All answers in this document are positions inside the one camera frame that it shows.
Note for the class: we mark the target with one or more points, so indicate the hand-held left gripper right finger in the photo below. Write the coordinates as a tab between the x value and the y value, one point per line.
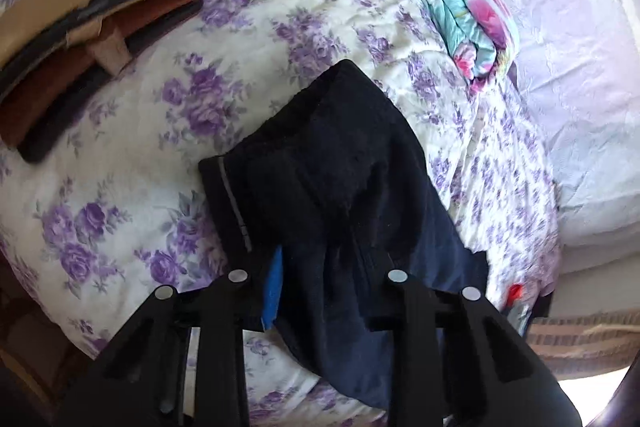
415	307

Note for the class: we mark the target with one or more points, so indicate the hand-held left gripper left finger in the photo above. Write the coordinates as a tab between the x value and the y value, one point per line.
272	287

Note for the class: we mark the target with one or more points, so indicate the black pants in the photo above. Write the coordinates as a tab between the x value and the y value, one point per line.
340	157

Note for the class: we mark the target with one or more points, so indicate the red-capped tube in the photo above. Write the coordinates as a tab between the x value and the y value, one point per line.
515	294

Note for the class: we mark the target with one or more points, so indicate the striped beige rug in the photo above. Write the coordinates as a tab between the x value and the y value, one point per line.
575	332

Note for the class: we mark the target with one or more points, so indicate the purple floral bedsheet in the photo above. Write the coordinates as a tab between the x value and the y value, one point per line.
150	157

